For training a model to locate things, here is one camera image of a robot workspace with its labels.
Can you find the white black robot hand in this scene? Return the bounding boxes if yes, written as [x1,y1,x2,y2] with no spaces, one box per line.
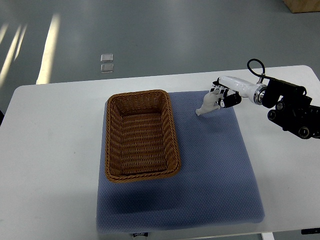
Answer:
[210,76,267,108]

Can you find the white bear figurine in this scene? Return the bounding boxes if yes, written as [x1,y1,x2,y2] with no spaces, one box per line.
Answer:
[195,91,221,116]

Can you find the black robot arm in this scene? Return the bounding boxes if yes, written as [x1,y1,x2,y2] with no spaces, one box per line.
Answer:
[261,77,320,140]

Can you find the brown wicker basket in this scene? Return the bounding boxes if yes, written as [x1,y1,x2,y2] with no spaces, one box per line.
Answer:
[104,89,182,184]

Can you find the blue quilted mat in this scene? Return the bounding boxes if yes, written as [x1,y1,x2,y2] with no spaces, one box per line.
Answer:
[96,91,265,235]

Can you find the wooden box corner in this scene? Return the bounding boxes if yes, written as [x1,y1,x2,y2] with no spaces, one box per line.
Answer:
[283,0,320,14]

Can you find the lower silver floor plate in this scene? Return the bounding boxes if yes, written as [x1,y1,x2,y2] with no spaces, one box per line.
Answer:
[100,63,114,73]

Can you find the silver floor plate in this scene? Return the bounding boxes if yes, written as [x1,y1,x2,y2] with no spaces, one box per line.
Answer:
[100,53,114,63]
[100,63,114,73]

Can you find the upper silver floor plate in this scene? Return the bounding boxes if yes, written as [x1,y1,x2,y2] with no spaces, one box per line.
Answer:
[100,53,114,63]

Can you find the black table control panel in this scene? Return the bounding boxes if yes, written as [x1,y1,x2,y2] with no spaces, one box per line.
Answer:
[301,227,320,235]

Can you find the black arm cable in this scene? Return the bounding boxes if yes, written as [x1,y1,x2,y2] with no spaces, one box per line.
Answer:
[246,58,266,84]

